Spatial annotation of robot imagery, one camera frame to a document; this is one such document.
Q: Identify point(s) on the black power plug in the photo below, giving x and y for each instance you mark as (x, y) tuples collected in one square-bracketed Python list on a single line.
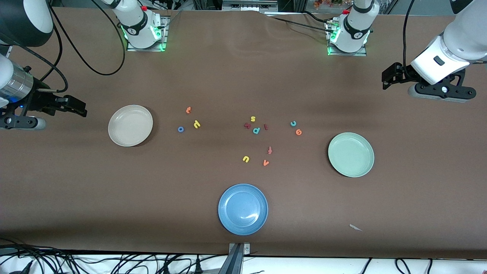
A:
[(165, 268), (198, 265)]

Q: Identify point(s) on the orange leafy decoration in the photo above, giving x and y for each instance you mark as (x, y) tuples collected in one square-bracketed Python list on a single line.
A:
[(323, 3)]

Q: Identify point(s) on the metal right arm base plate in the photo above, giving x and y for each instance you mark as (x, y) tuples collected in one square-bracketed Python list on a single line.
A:
[(137, 49)]

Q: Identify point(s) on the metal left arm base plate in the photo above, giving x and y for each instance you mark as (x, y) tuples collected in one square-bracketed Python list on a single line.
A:
[(359, 54)]

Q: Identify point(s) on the silver aluminium frame bar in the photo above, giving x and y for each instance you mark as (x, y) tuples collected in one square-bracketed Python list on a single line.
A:
[(249, 5)]

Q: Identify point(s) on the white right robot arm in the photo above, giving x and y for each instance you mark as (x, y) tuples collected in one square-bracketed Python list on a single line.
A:
[(133, 23)]

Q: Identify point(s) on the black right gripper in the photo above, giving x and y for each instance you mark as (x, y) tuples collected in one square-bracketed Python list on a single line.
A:
[(39, 101)]

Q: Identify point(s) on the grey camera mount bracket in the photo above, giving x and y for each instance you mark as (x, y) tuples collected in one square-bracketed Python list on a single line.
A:
[(246, 249)]

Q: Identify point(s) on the brown table cover sheet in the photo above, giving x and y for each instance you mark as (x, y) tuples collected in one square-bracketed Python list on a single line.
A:
[(243, 76)]

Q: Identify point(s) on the blue plate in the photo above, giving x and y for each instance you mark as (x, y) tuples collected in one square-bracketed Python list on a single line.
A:
[(242, 209)]

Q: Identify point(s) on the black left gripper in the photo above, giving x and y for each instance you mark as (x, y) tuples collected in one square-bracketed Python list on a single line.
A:
[(402, 73)]

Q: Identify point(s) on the pale green plate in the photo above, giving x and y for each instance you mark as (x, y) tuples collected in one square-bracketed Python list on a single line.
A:
[(350, 154)]

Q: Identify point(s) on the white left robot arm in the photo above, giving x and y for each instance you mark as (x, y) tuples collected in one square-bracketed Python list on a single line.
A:
[(466, 38)]

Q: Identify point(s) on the yellow foam letter h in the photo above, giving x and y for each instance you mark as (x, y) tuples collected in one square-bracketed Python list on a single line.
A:
[(196, 124)]

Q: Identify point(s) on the beige brown plate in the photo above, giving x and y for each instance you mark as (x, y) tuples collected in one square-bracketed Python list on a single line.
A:
[(130, 125)]

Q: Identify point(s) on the small white paper scrap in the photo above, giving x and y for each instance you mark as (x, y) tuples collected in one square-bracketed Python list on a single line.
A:
[(355, 227)]

